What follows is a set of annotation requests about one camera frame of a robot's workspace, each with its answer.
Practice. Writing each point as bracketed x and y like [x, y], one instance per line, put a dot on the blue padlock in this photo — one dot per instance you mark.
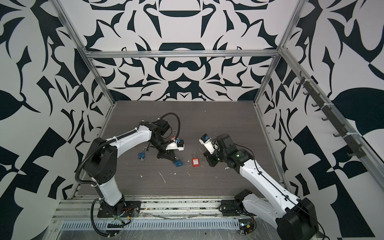
[178, 163]
[142, 154]

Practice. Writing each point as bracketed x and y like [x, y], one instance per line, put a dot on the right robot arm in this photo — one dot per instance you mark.
[293, 218]

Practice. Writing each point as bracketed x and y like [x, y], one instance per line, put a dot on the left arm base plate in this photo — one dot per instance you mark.
[121, 209]

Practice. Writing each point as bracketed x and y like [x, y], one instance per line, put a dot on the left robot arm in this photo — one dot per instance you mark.
[101, 161]

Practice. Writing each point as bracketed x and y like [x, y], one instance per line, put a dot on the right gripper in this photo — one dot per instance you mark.
[212, 162]

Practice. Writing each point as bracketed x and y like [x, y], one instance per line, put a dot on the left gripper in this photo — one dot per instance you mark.
[167, 155]

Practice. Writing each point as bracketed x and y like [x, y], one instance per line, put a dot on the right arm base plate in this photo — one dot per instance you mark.
[239, 208]

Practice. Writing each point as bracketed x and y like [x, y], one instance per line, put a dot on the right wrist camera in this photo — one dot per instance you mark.
[206, 141]

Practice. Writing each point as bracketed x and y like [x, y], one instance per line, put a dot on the black hook rail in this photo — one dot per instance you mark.
[333, 115]

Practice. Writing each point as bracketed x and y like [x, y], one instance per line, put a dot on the aluminium frame crossbar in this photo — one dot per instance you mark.
[181, 54]

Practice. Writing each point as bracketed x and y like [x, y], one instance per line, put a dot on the red padlock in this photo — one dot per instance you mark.
[195, 160]

